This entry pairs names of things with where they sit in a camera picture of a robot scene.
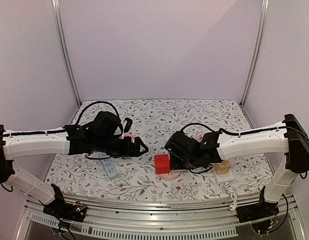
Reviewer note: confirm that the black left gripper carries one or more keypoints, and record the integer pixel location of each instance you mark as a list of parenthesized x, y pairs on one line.
[(128, 152)]

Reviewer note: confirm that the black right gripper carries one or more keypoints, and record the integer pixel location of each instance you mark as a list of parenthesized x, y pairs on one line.
[(177, 163)]

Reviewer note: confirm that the pink plug adapter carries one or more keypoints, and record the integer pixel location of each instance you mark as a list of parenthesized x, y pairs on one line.
[(129, 135)]

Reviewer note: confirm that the round pink socket base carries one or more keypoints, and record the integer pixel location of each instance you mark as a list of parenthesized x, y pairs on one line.
[(173, 175)]

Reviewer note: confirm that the red cube adapter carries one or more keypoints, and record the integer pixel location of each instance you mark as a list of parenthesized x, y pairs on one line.
[(162, 164)]

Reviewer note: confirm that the grey blue power strip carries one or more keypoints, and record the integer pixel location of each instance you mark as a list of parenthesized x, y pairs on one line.
[(108, 166)]

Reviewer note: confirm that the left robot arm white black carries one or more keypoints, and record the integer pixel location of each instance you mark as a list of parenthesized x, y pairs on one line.
[(106, 133)]

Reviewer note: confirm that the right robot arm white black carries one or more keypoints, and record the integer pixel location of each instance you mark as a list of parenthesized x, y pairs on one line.
[(287, 137)]

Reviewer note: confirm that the beige cube adapter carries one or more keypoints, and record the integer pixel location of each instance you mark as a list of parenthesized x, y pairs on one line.
[(222, 168)]

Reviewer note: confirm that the floral patterned table mat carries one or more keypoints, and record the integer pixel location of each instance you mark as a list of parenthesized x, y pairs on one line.
[(154, 121)]

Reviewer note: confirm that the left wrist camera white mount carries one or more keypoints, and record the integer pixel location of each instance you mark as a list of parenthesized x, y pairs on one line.
[(126, 124)]

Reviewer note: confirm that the aluminium front rail base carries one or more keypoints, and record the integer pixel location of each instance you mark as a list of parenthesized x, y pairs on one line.
[(210, 219)]

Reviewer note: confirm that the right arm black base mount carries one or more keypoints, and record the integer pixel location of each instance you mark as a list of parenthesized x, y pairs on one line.
[(256, 211)]

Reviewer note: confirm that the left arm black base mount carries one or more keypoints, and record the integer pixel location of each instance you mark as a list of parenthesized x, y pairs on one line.
[(75, 211)]

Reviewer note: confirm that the left aluminium frame post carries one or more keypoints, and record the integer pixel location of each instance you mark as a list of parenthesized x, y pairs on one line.
[(64, 50)]

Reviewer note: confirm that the aluminium frame post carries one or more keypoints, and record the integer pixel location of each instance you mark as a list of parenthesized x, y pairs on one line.
[(256, 51), (64, 50)]

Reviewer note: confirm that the right aluminium frame post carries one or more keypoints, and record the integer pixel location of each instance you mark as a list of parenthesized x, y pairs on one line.
[(256, 51)]

